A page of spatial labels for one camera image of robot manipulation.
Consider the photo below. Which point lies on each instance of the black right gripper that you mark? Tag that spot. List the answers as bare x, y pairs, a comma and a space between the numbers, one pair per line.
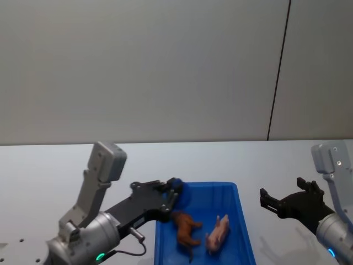
300, 207

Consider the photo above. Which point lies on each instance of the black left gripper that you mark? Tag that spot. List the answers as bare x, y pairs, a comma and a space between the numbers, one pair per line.
143, 203

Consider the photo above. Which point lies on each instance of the dark blue toy figure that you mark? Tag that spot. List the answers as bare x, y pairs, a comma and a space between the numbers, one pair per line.
179, 183

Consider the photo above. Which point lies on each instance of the brown toy horse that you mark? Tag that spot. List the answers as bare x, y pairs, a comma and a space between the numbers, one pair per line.
185, 227

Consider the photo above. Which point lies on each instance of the blue plastic bin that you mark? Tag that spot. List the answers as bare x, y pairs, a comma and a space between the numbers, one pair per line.
237, 209

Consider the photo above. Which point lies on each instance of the pink toy pig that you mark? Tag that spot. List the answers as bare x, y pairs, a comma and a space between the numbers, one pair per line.
218, 234

